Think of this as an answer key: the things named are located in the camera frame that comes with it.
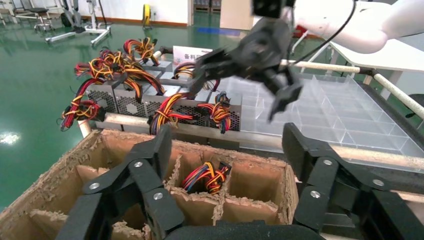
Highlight blue floor mat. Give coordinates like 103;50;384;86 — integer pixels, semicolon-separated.
197;27;241;37

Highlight white metal floor stand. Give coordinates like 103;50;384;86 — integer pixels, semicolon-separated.
44;0;112;47

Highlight white printed sign card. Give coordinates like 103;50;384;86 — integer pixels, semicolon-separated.
172;45;214;66

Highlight silver power supply colourful wires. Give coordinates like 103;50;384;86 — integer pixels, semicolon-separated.
195;91;243;135
142;92;200;136
158;62;222;98
99;49;167;119
59;62;117;132
132;66;167;84
123;37;174;73

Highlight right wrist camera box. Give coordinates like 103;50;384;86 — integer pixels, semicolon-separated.
251;0;296;19

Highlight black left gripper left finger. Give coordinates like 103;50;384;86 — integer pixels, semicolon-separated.
54;125;185;240

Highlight clear acrylic divider tray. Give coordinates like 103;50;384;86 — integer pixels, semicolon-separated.
225;74;424;173

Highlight power supply with coiled wires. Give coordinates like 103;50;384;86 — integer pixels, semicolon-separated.
181;161;232;195

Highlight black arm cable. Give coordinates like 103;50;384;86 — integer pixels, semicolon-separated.
291;0;358;66

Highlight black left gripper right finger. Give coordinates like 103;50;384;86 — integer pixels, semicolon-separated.
282;122;424;240

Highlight white table with metal legs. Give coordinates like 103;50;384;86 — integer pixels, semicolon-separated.
291;29;424;88

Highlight black seat metal stool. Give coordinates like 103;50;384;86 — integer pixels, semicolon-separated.
13;0;56;33

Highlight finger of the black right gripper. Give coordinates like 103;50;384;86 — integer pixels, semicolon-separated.
262;64;304;122
188;48;235;98

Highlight brown cardboard box with dividers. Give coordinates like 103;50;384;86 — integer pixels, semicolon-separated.
0;127;301;240

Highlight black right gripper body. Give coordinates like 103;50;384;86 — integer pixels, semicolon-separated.
229;18;295;79

